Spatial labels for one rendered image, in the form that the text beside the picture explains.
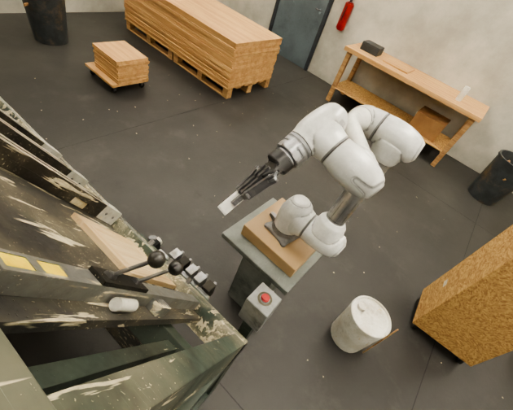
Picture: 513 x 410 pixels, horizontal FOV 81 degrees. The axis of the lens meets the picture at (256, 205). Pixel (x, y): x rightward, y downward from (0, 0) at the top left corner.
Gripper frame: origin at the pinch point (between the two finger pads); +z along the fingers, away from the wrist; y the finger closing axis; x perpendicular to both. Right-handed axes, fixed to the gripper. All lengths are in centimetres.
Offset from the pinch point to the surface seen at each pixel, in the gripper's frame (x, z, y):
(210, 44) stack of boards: -35, -130, -373
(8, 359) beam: -27, 19, 57
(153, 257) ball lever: -9.3, 20.1, 16.8
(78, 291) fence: -15.5, 32.0, 21.6
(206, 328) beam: 47, 39, -25
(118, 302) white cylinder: -6.1, 32.2, 15.7
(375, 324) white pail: 162, -26, -51
